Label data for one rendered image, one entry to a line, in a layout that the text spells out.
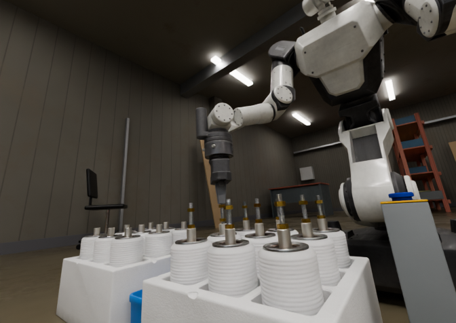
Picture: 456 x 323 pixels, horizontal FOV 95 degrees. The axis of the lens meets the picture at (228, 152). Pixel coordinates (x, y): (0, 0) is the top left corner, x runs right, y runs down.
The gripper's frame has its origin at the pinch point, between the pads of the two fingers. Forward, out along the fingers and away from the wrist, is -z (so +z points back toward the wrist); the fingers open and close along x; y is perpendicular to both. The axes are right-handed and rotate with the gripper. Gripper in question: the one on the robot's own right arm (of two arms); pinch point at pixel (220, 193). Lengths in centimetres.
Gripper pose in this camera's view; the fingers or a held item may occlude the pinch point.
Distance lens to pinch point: 62.7
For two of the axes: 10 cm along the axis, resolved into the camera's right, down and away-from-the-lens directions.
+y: -9.9, 0.3, -1.5
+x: -1.3, 2.7, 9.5
